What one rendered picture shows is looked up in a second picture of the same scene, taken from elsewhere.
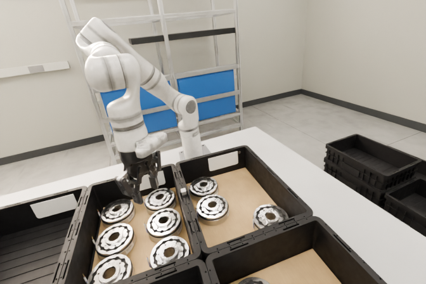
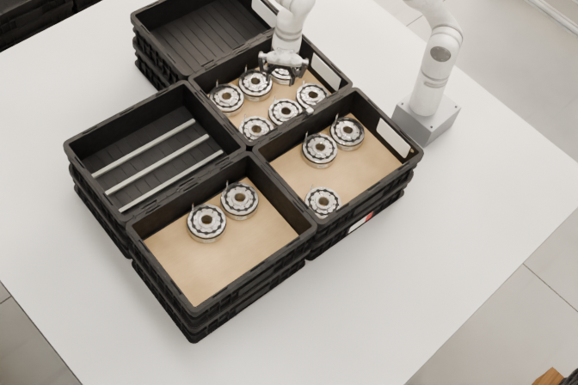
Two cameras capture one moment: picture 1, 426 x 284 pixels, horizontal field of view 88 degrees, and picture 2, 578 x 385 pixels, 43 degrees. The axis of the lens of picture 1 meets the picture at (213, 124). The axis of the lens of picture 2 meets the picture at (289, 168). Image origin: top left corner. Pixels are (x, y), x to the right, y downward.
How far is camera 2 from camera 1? 153 cm
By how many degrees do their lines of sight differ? 52
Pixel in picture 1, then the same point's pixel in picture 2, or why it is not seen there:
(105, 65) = not seen: outside the picture
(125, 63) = (294, 2)
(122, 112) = (279, 24)
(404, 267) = (344, 354)
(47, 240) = (239, 32)
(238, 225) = (310, 180)
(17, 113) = not seen: outside the picture
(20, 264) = (215, 29)
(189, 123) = (427, 68)
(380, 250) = (358, 337)
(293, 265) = (283, 228)
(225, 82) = not seen: outside the picture
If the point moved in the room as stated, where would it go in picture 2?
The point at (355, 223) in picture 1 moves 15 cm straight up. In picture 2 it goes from (390, 320) to (403, 298)
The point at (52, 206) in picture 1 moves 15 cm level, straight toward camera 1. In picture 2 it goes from (262, 10) to (242, 40)
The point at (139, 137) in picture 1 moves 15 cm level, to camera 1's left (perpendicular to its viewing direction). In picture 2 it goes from (282, 47) to (260, 7)
